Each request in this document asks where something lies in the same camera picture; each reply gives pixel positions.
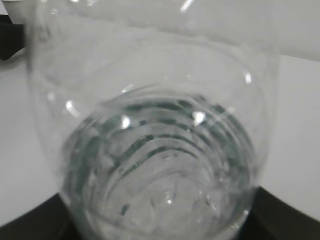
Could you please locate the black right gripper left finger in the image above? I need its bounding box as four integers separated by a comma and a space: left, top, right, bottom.
0, 194, 82, 240

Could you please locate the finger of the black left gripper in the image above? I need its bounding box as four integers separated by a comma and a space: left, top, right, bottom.
0, 14, 26, 61

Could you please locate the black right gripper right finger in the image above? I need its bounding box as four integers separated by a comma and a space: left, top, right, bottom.
237, 187, 320, 240

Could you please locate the clear water bottle green label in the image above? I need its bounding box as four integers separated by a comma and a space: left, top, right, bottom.
26, 0, 278, 240

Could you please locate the white paper cup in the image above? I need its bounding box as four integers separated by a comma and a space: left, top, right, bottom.
1, 0, 37, 25

